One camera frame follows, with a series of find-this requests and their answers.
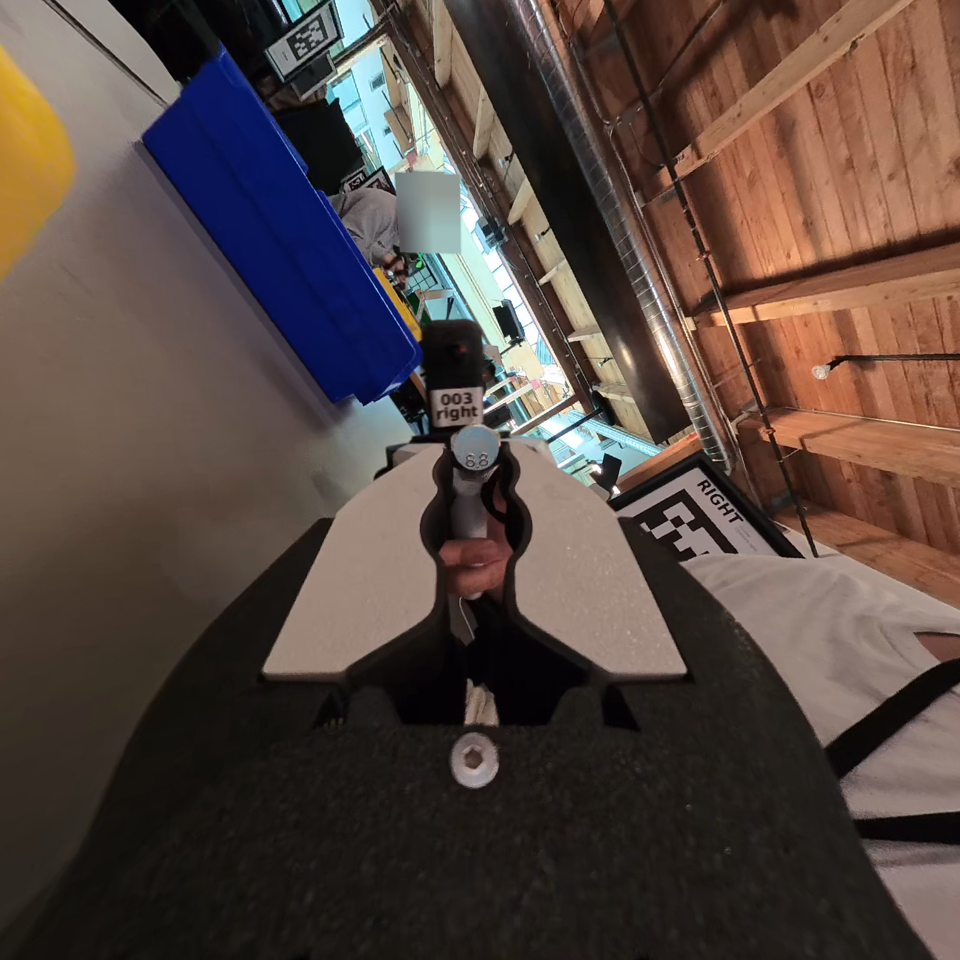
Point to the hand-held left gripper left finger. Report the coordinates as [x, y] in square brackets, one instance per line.
[360, 585]

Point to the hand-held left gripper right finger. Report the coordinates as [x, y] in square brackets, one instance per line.
[592, 592]

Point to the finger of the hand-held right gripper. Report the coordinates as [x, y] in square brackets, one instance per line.
[534, 446]
[411, 452]

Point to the steel hex bolt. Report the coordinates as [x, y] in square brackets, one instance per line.
[475, 450]

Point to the blue plastic bin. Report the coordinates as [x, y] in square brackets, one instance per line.
[270, 247]

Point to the yellow plastic bin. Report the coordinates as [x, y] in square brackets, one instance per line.
[26, 165]

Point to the grey desk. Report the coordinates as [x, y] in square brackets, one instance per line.
[187, 487]

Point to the person's right hand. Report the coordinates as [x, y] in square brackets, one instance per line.
[472, 566]

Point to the black studio light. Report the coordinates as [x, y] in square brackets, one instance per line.
[508, 321]

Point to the black-framed marker sign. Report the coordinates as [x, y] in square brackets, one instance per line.
[307, 37]
[675, 525]

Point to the black ceiling beam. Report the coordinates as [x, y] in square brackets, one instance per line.
[555, 195]

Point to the person's white shirt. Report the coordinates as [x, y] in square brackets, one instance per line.
[787, 637]

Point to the silver spiral duct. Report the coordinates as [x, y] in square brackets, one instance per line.
[622, 225]

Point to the black pipe wall lamp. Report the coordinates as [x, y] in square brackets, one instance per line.
[820, 370]

